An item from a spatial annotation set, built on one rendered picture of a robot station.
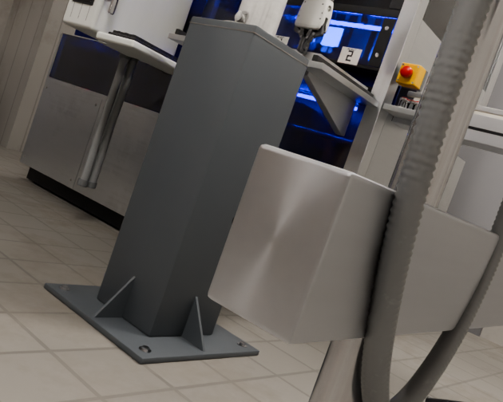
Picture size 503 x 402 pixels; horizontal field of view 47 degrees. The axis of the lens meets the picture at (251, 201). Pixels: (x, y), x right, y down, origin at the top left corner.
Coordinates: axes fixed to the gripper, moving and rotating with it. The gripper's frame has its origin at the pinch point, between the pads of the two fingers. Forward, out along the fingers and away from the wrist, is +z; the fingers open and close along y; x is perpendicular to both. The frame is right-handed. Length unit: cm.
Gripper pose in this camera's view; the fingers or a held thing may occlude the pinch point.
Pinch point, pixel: (302, 45)
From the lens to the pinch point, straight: 186.2
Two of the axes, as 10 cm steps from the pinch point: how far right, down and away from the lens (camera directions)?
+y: -7.4, -3.0, 6.0
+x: -5.8, -1.5, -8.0
